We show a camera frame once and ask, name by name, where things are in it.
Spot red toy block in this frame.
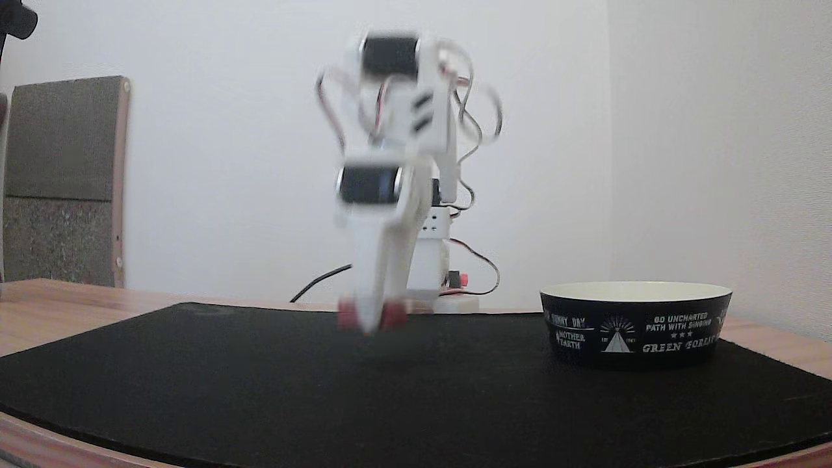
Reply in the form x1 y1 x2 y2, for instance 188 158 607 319
337 298 409 331

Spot black bowl with white print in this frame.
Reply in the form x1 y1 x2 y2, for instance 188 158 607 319
540 281 733 371

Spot black table mat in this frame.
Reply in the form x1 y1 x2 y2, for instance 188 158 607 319
0 302 832 468

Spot grey upholstered chair back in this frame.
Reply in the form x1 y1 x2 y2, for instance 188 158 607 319
0 76 131 288

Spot black usb cable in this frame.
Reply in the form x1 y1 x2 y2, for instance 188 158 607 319
290 263 353 304

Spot red and black wire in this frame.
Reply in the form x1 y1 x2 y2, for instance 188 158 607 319
446 237 501 297

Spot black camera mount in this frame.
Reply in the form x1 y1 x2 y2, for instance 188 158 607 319
0 0 38 63

